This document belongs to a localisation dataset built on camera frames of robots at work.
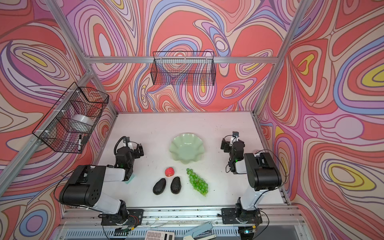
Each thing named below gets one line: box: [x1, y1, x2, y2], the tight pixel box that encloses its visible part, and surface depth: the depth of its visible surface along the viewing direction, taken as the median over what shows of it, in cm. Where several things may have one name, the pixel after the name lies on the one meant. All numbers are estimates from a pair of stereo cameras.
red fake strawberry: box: [164, 167, 175, 177], surface depth 86 cm
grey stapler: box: [183, 222, 217, 240], surface depth 69 cm
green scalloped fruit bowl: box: [169, 132, 205, 165], surface depth 99 cm
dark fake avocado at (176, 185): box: [170, 176, 182, 195], surface depth 81 cm
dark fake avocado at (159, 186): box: [152, 178, 166, 195], surface depth 82 cm
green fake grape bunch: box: [186, 168, 209, 197], surface depth 82 cm
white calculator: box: [144, 230, 175, 240], surface depth 69 cm
